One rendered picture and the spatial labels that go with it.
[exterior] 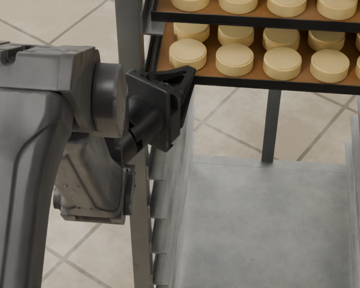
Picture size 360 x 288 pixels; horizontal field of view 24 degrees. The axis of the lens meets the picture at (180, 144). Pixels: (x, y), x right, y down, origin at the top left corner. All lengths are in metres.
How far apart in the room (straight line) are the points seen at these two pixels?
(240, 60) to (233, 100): 1.38
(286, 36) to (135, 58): 0.21
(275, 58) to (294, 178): 0.99
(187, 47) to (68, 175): 0.45
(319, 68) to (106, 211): 0.38
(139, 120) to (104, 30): 1.75
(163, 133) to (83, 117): 0.52
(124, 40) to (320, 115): 1.46
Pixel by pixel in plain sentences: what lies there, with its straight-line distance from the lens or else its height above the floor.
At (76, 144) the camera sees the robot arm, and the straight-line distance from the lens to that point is 0.60.
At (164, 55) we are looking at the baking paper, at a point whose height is 0.96.
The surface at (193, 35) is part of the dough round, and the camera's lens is 1.14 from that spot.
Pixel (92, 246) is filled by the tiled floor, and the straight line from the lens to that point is 2.12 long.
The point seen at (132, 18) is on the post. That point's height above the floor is 1.06.
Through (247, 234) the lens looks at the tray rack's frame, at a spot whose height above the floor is 0.15.
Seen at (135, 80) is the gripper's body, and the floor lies 1.01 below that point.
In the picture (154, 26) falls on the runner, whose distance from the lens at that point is 1.05.
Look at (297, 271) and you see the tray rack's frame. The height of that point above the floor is 0.15.
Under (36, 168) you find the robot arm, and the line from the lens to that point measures 0.47.
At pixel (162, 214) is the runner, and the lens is 1.29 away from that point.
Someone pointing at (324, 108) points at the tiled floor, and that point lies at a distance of 2.48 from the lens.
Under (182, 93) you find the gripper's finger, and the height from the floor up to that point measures 0.99.
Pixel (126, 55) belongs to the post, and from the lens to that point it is 1.06.
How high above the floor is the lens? 1.68
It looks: 46 degrees down
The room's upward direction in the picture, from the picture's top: straight up
